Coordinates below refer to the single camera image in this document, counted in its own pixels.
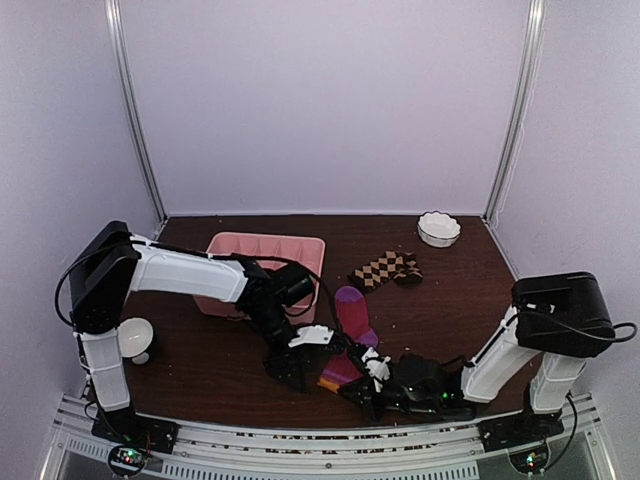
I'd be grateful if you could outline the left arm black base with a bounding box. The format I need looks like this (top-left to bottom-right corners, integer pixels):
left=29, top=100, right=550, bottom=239
left=91, top=416, right=179, bottom=454

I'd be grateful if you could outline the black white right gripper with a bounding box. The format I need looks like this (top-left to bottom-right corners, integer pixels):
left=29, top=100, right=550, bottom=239
left=340, top=377, right=442, bottom=425

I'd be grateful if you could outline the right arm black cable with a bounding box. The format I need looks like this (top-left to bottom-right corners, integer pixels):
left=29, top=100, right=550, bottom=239
left=519, top=294, right=639, bottom=346

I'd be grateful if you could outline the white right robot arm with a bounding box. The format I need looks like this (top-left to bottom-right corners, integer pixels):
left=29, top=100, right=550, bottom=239
left=338, top=272, right=615, bottom=442

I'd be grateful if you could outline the brown checkered sock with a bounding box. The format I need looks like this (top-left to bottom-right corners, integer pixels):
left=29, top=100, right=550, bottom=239
left=347, top=251, right=424, bottom=294

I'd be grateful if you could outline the white scalloped bowl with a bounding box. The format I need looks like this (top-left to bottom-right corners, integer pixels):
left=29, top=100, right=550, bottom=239
left=417, top=211, right=461, bottom=248

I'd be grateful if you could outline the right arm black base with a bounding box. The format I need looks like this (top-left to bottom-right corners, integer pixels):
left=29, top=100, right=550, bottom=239
left=477, top=412, right=564, bottom=452

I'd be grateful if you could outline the aluminium front frame rail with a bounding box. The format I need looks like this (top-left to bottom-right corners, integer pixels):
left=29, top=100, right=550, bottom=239
left=39, top=392, right=616, bottom=480

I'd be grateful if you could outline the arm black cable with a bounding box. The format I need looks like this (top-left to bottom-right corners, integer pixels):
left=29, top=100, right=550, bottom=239
left=54, top=239, right=136, bottom=331
left=519, top=294, right=639, bottom=346

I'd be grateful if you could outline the magenta purple sock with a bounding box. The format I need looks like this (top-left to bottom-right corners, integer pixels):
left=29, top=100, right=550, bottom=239
left=317, top=286, right=379, bottom=394

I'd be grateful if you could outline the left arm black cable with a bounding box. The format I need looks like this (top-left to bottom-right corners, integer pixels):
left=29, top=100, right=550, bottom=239
left=54, top=239, right=136, bottom=331

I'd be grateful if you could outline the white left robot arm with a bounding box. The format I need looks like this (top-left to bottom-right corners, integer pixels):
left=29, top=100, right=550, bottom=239
left=65, top=221, right=350, bottom=444

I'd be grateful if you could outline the aluminium right corner post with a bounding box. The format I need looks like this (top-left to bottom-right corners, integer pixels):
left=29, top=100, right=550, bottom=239
left=483, top=0, right=547, bottom=226

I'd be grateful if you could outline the pink divided plastic tray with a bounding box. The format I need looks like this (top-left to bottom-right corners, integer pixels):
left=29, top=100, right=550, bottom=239
left=193, top=231, right=327, bottom=323

